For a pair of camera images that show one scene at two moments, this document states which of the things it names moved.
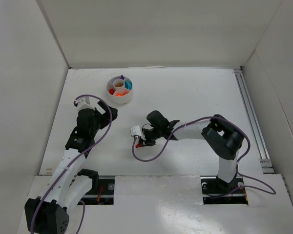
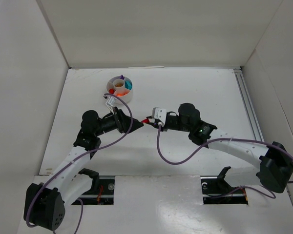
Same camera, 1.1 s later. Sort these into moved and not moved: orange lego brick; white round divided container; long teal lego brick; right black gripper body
Moved: right black gripper body
Not moved: long teal lego brick; white round divided container; orange lego brick
